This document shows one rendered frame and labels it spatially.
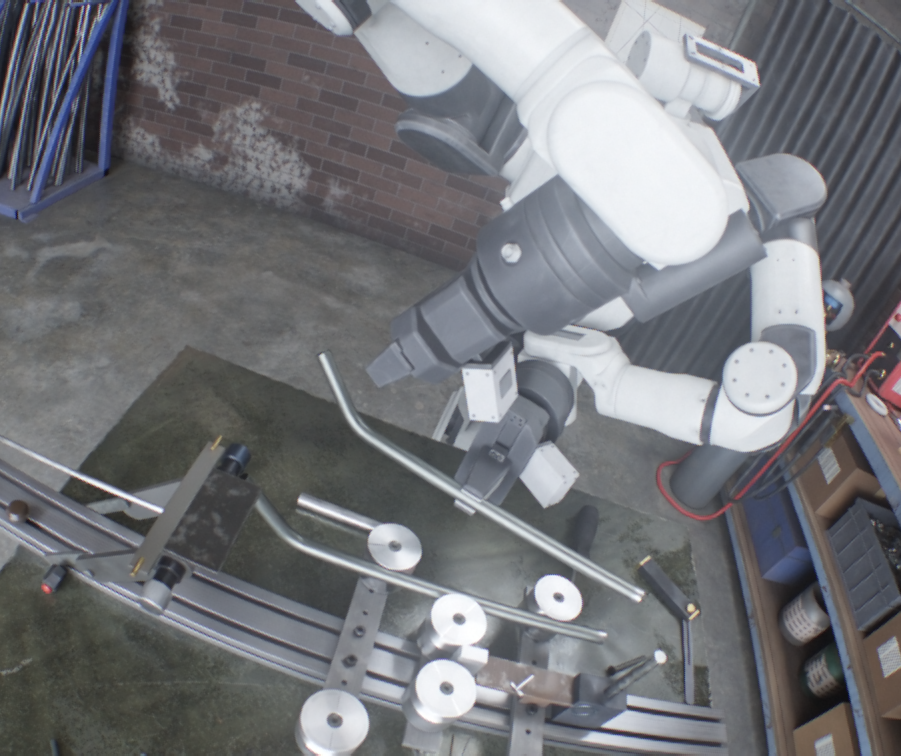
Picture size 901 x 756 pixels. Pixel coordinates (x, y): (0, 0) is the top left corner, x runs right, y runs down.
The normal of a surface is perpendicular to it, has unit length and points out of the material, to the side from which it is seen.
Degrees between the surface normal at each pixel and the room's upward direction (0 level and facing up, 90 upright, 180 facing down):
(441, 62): 101
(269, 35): 90
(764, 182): 38
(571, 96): 74
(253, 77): 90
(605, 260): 61
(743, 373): 51
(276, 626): 0
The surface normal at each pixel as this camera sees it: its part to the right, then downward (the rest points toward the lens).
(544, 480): -0.79, 0.13
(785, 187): -0.14, -0.40
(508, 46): -0.42, 0.58
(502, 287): -0.47, 0.37
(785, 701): 0.32, -0.75
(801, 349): -0.47, -0.44
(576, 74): -0.64, -0.22
